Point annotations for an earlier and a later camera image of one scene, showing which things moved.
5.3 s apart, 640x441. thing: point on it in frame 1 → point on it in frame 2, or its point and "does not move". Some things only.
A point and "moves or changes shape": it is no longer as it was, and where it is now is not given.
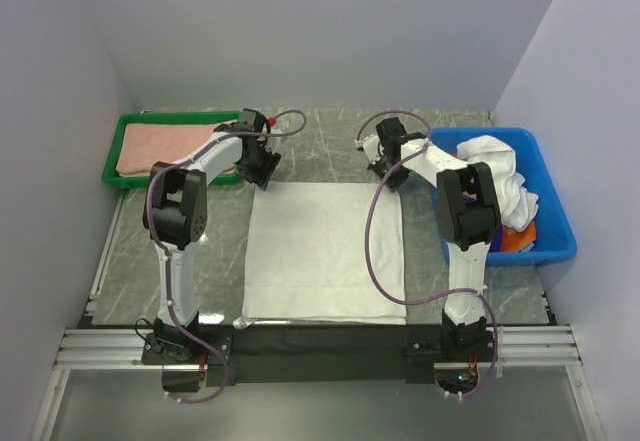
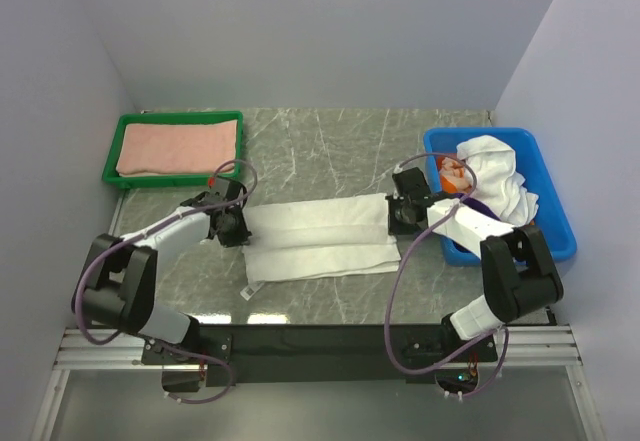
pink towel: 145,144 does not move
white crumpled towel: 517,205 does not move
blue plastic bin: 555,238 does not move
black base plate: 317,353 does not move
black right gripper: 392,184 → 395,228
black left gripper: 261,177 → 239,237
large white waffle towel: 308,258 moves or changes shape
